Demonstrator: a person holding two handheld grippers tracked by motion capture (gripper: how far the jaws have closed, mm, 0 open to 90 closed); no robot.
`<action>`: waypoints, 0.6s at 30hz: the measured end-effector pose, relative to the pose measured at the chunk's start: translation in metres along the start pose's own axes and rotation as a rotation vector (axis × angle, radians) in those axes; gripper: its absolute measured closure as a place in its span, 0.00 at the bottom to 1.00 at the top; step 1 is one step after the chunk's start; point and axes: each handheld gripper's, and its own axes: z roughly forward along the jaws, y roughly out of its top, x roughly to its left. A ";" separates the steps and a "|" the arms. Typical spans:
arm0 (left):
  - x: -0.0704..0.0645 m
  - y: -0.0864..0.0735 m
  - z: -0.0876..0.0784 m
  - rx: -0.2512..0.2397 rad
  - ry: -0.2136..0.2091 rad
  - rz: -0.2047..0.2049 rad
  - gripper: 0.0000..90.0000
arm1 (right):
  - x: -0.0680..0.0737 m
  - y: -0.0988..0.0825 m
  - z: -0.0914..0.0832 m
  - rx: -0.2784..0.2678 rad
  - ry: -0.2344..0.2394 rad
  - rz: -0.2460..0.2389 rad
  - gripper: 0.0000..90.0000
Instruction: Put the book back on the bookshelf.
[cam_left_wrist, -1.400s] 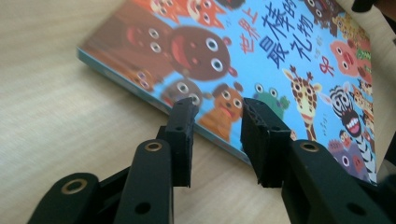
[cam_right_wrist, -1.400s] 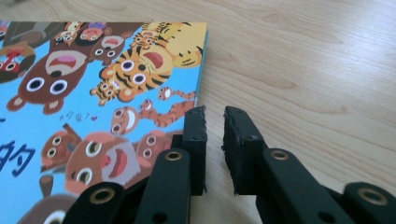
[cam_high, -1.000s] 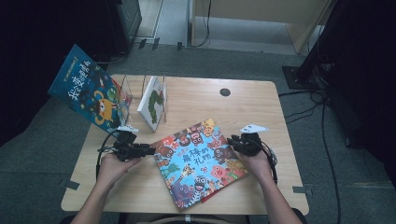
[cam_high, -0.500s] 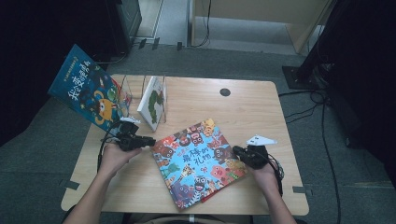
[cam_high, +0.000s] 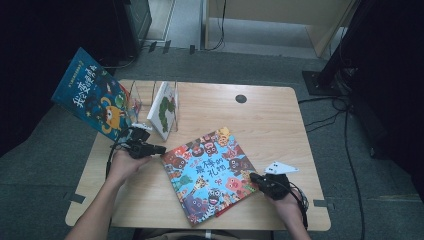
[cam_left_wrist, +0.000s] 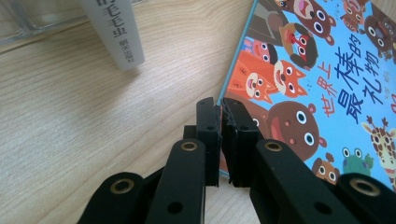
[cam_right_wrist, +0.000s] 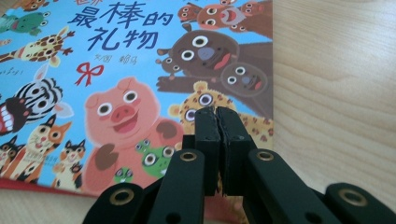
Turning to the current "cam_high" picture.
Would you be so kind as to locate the clear acrylic book rack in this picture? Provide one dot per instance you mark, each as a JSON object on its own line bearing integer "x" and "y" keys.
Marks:
{"x": 138, "y": 103}

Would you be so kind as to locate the dark cabinet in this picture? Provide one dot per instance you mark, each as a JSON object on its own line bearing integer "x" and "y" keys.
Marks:
{"x": 133, "y": 23}

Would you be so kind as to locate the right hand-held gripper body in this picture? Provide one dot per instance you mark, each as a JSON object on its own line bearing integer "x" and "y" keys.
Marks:
{"x": 276, "y": 185}

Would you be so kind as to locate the person's clothing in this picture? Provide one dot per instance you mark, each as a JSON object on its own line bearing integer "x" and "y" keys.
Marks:
{"x": 200, "y": 235}

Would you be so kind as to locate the light wooden cabinet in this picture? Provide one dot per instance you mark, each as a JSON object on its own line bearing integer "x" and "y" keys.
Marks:
{"x": 266, "y": 10}

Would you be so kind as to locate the light blue monster picture book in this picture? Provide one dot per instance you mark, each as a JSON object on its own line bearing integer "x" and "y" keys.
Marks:
{"x": 206, "y": 173}

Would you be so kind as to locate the dark blue picture book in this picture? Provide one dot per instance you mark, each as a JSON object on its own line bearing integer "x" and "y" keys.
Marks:
{"x": 86, "y": 96}

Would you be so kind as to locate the black stand base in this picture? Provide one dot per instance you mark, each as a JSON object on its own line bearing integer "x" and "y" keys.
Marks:
{"x": 320, "y": 83}

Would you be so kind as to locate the dark curtain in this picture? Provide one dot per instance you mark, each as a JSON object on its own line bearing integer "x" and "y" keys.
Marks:
{"x": 393, "y": 83}
{"x": 26, "y": 66}

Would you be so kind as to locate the person's right hand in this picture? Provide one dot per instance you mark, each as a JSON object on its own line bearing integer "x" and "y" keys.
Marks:
{"x": 288, "y": 208}

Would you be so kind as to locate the white caterpillar picture book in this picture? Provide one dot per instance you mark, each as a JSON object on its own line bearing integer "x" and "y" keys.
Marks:
{"x": 161, "y": 113}

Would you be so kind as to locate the person's left hand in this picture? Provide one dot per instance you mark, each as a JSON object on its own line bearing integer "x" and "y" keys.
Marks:
{"x": 123, "y": 168}

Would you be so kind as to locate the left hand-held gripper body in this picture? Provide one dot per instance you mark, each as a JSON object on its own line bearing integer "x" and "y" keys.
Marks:
{"x": 136, "y": 141}

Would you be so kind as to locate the black tape strip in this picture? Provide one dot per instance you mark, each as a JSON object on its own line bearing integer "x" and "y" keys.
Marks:
{"x": 76, "y": 198}
{"x": 323, "y": 203}
{"x": 152, "y": 46}
{"x": 166, "y": 46}
{"x": 192, "y": 49}

